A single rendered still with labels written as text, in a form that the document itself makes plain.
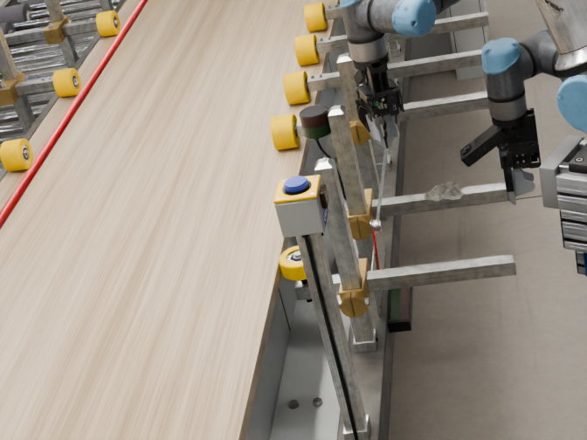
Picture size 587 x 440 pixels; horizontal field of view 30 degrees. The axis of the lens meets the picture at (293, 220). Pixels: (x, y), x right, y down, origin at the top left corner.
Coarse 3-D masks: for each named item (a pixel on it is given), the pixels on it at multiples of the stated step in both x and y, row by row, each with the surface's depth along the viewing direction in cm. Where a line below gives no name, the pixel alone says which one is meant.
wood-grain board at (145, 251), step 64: (128, 0) 392; (192, 0) 375; (256, 0) 360; (320, 0) 346; (128, 64) 335; (192, 64) 323; (256, 64) 311; (320, 64) 301; (128, 128) 292; (192, 128) 282; (256, 128) 274; (0, 192) 275; (64, 192) 266; (128, 192) 259; (192, 192) 251; (256, 192) 245; (0, 256) 245; (64, 256) 239; (128, 256) 232; (192, 256) 227; (256, 256) 221; (0, 320) 221; (64, 320) 216; (128, 320) 211; (192, 320) 206; (256, 320) 201; (0, 384) 202; (64, 384) 197; (128, 384) 193; (192, 384) 189; (256, 384) 189
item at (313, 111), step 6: (306, 108) 225; (312, 108) 224; (318, 108) 223; (324, 108) 223; (300, 114) 223; (306, 114) 222; (312, 114) 221; (318, 114) 221; (318, 144) 227; (342, 186) 231; (342, 192) 231
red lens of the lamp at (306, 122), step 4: (304, 108) 225; (300, 116) 222; (316, 116) 221; (320, 116) 221; (324, 116) 221; (300, 120) 223; (304, 120) 222; (308, 120) 221; (312, 120) 221; (316, 120) 221; (320, 120) 221; (324, 120) 222; (304, 124) 222; (308, 124) 221; (312, 124) 221; (316, 124) 221; (320, 124) 221; (324, 124) 222
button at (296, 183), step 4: (296, 176) 174; (300, 176) 174; (288, 180) 174; (292, 180) 174; (296, 180) 173; (300, 180) 173; (304, 180) 173; (284, 184) 174; (288, 184) 173; (292, 184) 172; (296, 184) 172; (300, 184) 172; (304, 184) 172; (284, 188) 173; (288, 188) 172; (292, 188) 172; (296, 188) 172; (300, 188) 172; (304, 188) 172; (292, 192) 172
